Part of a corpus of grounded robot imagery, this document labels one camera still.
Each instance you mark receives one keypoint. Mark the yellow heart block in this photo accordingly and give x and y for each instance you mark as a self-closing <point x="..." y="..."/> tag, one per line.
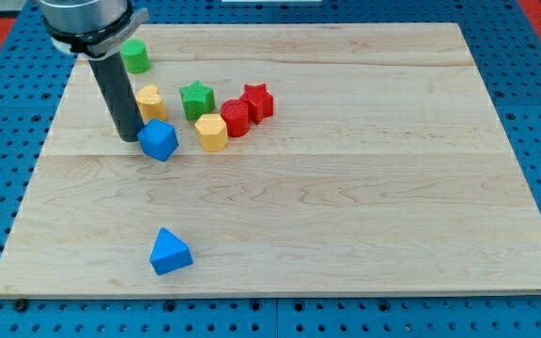
<point x="150" y="103"/>

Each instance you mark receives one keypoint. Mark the yellow hexagon block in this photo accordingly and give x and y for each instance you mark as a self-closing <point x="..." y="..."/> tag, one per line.
<point x="212" y="133"/>

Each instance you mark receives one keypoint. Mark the red cylinder block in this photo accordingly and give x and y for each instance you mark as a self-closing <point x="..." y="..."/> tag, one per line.
<point x="236" y="116"/>

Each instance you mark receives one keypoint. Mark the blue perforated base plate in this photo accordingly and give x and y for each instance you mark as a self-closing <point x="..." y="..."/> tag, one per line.
<point x="33" y="75"/>

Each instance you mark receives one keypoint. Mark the blue cube block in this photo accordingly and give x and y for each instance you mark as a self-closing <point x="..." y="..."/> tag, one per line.
<point x="158" y="139"/>

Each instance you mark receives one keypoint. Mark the green star block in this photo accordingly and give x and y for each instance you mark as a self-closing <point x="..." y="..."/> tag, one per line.
<point x="197" y="99"/>

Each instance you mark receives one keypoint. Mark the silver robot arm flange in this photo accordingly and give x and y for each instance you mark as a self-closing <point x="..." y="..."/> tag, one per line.
<point x="96" y="29"/>

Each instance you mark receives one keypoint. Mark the blue triangle block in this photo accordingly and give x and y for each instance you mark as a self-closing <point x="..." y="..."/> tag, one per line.
<point x="169" y="253"/>

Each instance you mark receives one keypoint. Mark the light wooden board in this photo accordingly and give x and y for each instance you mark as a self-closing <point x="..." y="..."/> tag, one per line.
<point x="385" y="171"/>

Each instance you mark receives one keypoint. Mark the green cylinder block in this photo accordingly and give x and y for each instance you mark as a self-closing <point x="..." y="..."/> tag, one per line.
<point x="134" y="54"/>

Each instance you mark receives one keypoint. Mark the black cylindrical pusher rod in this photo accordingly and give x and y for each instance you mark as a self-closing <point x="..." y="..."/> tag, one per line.
<point x="115" y="87"/>

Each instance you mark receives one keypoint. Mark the red star block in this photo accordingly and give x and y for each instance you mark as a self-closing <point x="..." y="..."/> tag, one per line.
<point x="259" y="100"/>

